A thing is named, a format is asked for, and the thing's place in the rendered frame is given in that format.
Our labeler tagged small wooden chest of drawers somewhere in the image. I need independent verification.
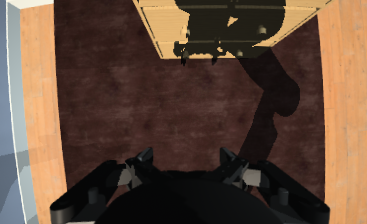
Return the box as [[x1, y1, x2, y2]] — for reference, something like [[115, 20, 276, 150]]
[[133, 0, 335, 59]]

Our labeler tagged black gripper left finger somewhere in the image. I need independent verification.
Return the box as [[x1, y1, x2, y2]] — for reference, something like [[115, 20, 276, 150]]
[[49, 148, 174, 224]]

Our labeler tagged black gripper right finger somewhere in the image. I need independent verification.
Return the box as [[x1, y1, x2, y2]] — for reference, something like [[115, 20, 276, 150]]
[[201, 148, 330, 224]]

